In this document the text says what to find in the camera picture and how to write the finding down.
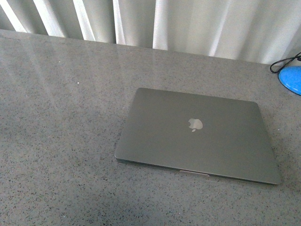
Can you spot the silver grey laptop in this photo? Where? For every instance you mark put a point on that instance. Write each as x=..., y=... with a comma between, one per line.
x=199, y=134

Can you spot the white pleated curtain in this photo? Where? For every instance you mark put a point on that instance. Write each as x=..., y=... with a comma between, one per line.
x=260, y=31

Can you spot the blue round lamp base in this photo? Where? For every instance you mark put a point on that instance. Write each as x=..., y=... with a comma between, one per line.
x=290, y=78

